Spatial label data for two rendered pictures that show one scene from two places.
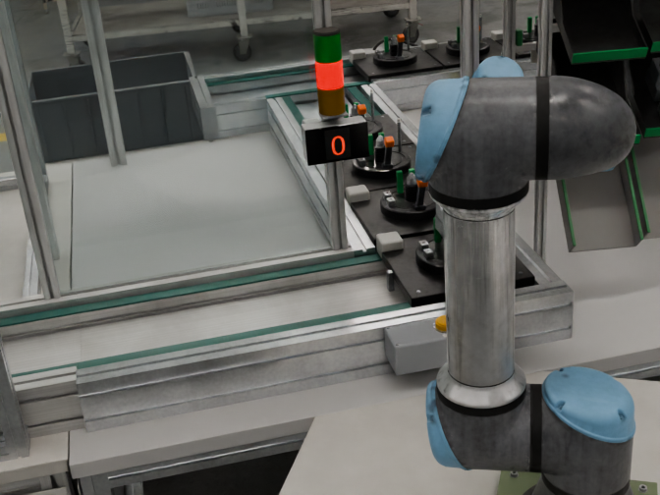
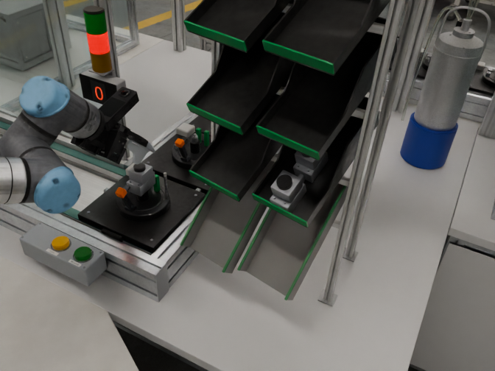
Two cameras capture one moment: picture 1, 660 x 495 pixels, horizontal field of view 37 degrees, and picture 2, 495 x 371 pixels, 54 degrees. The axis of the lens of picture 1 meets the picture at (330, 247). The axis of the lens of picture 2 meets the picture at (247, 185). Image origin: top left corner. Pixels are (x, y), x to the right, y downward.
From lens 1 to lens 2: 147 cm
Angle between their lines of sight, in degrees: 33
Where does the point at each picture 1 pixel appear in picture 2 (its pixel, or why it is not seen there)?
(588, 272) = not seen: hidden behind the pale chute
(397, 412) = (9, 275)
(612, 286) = (244, 286)
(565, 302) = (150, 277)
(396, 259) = (121, 184)
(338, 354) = (19, 220)
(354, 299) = (90, 193)
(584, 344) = (156, 312)
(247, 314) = not seen: hidden behind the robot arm
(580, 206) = (218, 221)
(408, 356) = (26, 247)
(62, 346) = not seen: outside the picture
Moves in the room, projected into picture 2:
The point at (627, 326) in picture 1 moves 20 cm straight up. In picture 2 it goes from (198, 321) to (197, 263)
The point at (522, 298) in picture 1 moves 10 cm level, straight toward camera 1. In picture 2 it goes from (125, 257) to (85, 276)
